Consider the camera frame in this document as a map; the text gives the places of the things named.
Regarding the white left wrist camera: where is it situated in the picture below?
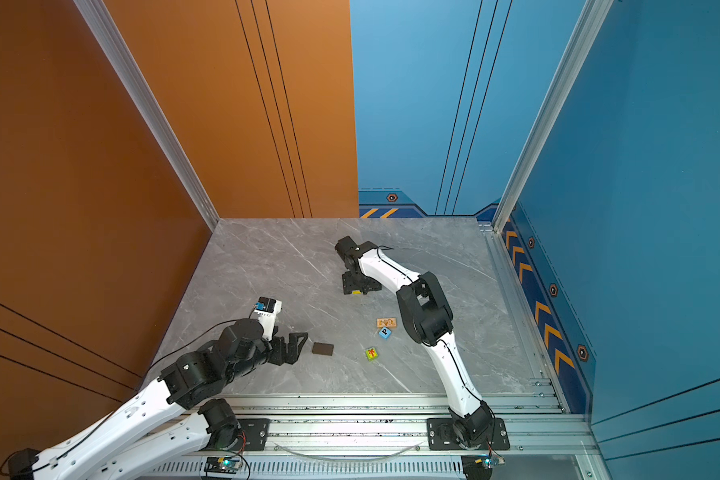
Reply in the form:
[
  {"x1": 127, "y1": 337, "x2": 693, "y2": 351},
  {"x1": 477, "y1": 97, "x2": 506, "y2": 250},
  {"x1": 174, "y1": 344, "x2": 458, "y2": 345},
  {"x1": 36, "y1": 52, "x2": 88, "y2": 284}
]
[{"x1": 253, "y1": 297, "x2": 282, "y2": 341}]

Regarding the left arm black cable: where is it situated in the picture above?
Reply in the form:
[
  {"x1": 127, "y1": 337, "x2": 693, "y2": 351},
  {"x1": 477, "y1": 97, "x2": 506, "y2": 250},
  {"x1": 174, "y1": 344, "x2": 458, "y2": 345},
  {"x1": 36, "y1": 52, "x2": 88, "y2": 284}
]
[{"x1": 0, "y1": 317, "x2": 259, "y2": 475}]

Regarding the aluminium front rail frame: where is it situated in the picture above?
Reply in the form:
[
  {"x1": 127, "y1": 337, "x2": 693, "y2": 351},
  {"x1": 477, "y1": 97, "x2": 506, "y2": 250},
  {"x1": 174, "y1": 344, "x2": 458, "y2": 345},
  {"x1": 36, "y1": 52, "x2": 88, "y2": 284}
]
[{"x1": 146, "y1": 379, "x2": 610, "y2": 479}]

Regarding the monkey picture wood block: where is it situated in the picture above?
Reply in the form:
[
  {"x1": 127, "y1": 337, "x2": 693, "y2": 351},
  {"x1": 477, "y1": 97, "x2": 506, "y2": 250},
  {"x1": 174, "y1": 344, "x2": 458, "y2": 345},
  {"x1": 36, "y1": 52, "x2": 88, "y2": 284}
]
[{"x1": 376, "y1": 318, "x2": 397, "y2": 329}]

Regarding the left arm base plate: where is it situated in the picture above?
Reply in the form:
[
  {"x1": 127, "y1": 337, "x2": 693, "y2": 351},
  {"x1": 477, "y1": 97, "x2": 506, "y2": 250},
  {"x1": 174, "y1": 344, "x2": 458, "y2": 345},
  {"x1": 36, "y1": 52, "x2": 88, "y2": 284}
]
[{"x1": 230, "y1": 418, "x2": 271, "y2": 453}]

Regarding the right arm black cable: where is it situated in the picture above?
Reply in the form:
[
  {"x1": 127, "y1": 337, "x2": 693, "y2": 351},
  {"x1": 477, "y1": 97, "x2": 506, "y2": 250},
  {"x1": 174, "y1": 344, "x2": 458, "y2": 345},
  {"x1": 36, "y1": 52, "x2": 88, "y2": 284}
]
[{"x1": 374, "y1": 244, "x2": 496, "y2": 445}]

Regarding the right green circuit board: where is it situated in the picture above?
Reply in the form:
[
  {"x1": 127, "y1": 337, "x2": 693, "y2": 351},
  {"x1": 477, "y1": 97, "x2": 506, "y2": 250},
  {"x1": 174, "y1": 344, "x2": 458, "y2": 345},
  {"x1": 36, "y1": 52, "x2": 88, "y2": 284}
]
[{"x1": 460, "y1": 454, "x2": 505, "y2": 480}]

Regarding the aluminium right corner post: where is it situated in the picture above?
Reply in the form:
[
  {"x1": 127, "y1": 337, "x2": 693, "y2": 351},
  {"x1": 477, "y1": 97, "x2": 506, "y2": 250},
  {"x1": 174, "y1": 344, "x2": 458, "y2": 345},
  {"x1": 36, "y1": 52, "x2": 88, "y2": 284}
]
[{"x1": 492, "y1": 0, "x2": 614, "y2": 234}]

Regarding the clear curved cable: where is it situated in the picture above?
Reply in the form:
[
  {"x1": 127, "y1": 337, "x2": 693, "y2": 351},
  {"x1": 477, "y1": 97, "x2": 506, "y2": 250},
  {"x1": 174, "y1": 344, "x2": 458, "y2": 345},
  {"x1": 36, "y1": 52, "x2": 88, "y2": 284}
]
[{"x1": 272, "y1": 440, "x2": 424, "y2": 463}]

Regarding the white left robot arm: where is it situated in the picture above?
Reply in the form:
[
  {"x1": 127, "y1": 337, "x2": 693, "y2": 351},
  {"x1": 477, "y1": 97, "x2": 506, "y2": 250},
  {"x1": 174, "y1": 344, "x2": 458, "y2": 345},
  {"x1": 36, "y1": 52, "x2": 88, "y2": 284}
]
[{"x1": 0, "y1": 318, "x2": 308, "y2": 479}]

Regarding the green cube red figure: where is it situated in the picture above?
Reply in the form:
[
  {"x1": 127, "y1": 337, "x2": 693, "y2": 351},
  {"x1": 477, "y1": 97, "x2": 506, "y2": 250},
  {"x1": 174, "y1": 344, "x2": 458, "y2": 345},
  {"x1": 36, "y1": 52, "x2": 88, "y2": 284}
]
[{"x1": 364, "y1": 347, "x2": 378, "y2": 361}]

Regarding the dark brown wood block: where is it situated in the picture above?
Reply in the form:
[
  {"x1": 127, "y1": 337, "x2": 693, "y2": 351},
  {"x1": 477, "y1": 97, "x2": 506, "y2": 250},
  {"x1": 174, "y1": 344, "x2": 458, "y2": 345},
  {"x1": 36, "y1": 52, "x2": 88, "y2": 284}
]
[{"x1": 312, "y1": 342, "x2": 334, "y2": 356}]

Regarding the left green circuit board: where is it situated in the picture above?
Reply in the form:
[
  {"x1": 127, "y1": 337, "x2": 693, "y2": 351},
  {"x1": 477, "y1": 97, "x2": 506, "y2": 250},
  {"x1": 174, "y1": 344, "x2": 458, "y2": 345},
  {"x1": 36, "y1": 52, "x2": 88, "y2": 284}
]
[{"x1": 203, "y1": 456, "x2": 245, "y2": 476}]

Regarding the aluminium corner post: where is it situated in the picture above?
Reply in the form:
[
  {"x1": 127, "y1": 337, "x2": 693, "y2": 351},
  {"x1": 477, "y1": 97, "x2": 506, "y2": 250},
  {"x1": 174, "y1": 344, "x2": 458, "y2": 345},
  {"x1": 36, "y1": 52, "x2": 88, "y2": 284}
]
[
  {"x1": 492, "y1": 0, "x2": 614, "y2": 234},
  {"x1": 74, "y1": 0, "x2": 220, "y2": 231}
]

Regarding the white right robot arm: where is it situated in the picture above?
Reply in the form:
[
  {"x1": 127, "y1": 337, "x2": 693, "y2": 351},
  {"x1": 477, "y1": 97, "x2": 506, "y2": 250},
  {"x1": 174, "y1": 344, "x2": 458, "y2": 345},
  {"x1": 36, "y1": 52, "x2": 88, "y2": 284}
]
[{"x1": 335, "y1": 236, "x2": 498, "y2": 449}]

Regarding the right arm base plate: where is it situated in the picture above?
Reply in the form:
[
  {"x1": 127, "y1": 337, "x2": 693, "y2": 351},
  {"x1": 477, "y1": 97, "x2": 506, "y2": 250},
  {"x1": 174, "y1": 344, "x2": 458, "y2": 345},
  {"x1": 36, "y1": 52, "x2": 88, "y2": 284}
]
[{"x1": 426, "y1": 418, "x2": 511, "y2": 451}]

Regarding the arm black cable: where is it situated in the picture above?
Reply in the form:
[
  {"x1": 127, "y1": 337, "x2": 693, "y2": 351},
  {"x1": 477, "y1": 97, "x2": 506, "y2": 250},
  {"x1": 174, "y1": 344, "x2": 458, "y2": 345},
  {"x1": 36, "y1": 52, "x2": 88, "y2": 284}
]
[
  {"x1": 0, "y1": 317, "x2": 259, "y2": 475},
  {"x1": 374, "y1": 244, "x2": 496, "y2": 445}
]

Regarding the aluminium left corner post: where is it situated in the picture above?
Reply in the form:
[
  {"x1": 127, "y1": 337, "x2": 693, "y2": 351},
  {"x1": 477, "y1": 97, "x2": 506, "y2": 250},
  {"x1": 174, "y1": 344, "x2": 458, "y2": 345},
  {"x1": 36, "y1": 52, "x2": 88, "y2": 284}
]
[{"x1": 74, "y1": 0, "x2": 220, "y2": 231}]

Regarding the green circuit board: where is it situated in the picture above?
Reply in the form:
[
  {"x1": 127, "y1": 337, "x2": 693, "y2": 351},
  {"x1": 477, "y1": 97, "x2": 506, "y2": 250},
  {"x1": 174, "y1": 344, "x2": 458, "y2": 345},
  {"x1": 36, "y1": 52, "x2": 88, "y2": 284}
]
[
  {"x1": 203, "y1": 456, "x2": 245, "y2": 476},
  {"x1": 460, "y1": 454, "x2": 505, "y2": 480}
]

